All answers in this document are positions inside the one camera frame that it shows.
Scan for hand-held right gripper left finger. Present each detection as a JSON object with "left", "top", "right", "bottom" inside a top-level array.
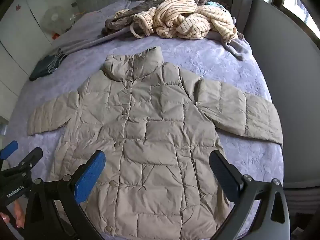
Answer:
[{"left": 24, "top": 150, "right": 107, "bottom": 240}]

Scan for cream striped fleece robe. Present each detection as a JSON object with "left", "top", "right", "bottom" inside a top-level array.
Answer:
[{"left": 115, "top": 0, "right": 238, "bottom": 43}]

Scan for window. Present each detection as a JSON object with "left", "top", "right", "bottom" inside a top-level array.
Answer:
[{"left": 272, "top": 0, "right": 320, "bottom": 40}]

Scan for brown fleece garment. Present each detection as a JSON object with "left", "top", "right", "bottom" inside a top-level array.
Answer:
[{"left": 101, "top": 0, "right": 213, "bottom": 35}]

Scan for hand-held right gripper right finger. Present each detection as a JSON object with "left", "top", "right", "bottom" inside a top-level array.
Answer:
[{"left": 209, "top": 150, "right": 292, "bottom": 240}]

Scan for white standing fan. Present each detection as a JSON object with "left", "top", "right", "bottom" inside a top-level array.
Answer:
[{"left": 41, "top": 6, "right": 68, "bottom": 34}]

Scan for white wardrobe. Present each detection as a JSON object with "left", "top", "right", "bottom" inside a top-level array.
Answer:
[{"left": 0, "top": 0, "right": 54, "bottom": 120}]

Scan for folded teal jeans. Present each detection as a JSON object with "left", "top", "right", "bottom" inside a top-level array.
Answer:
[{"left": 29, "top": 49, "right": 68, "bottom": 82}]

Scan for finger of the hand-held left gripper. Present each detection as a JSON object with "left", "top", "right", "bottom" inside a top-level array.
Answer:
[
  {"left": 0, "top": 140, "right": 19, "bottom": 160},
  {"left": 0, "top": 147, "right": 43, "bottom": 180}
]

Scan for person's left hand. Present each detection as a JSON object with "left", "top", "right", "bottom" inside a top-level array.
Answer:
[{"left": 0, "top": 201, "right": 25, "bottom": 229}]

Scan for beige puffer jacket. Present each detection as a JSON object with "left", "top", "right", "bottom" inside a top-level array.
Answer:
[{"left": 27, "top": 46, "right": 283, "bottom": 237}]

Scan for grey curtain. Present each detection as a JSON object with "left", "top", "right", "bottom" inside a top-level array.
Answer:
[{"left": 226, "top": 0, "right": 255, "bottom": 34}]

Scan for round bed with lilac cover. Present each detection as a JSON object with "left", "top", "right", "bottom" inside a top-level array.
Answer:
[{"left": 7, "top": 0, "right": 284, "bottom": 240}]

